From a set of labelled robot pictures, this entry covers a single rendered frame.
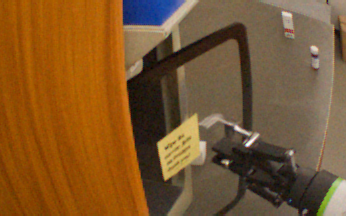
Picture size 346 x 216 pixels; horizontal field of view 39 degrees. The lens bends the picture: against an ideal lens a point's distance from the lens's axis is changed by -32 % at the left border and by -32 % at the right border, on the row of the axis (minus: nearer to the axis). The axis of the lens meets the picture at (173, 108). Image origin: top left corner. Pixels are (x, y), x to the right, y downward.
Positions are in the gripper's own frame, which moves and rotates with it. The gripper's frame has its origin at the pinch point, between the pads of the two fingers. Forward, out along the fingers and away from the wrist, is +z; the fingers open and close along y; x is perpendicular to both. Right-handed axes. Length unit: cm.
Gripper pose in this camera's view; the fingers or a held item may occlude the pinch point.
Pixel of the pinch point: (233, 156)
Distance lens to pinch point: 101.0
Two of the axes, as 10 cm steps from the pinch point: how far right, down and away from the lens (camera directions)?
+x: -6.8, 4.6, -5.6
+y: -0.7, -8.1, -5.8
